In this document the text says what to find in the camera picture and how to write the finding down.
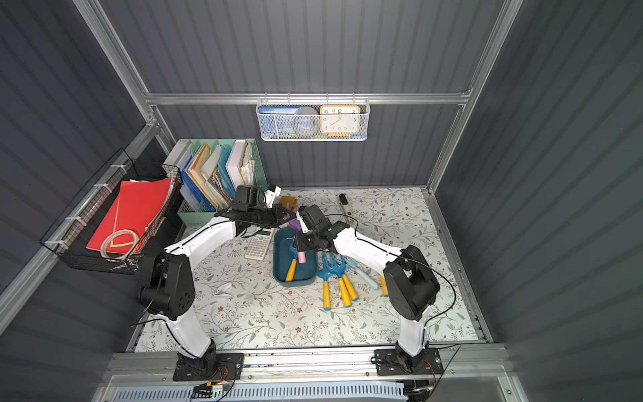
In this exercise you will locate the yellow alarm clock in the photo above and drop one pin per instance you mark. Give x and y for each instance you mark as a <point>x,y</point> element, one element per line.
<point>340,121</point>

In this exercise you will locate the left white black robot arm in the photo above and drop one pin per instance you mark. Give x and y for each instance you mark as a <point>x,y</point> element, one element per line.
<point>168,292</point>

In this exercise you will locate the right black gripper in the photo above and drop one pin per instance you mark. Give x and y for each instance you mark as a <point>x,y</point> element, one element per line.
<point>306,241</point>

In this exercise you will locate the teal plastic storage box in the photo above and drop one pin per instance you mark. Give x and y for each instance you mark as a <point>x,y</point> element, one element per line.
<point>287,270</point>

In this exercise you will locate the mint green file organizer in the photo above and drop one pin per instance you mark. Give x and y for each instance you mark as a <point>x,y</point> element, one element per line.
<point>206,188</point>

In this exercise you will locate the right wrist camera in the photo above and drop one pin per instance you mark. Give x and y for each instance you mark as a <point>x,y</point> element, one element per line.
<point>301,218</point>

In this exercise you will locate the light blue rake pale handle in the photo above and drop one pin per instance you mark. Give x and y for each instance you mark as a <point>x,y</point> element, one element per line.
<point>353,265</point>

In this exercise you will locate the blue book in basket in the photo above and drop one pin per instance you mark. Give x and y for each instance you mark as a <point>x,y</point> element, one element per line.
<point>275,122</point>

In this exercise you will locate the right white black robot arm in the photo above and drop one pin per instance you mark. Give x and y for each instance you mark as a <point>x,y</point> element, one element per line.
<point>412,284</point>

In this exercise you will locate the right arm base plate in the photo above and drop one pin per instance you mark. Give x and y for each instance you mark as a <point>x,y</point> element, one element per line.
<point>395,361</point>

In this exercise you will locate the grey tape roll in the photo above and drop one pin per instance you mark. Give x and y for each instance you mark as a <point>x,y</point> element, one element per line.
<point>305,122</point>

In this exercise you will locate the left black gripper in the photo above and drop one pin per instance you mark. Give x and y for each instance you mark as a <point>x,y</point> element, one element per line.
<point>280,215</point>

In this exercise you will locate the black wire wall basket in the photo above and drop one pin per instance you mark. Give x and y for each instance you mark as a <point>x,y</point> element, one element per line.
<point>69,237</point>

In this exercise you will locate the white calculator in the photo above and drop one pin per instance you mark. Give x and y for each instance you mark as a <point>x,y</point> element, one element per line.
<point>259,245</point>

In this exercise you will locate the red folder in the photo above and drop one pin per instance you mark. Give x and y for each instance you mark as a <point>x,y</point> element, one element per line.
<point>133,211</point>

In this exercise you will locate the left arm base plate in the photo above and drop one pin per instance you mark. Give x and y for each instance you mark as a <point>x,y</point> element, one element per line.
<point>211,367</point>

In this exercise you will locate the white book in organizer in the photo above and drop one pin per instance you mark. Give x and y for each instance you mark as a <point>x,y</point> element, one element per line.
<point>235,163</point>

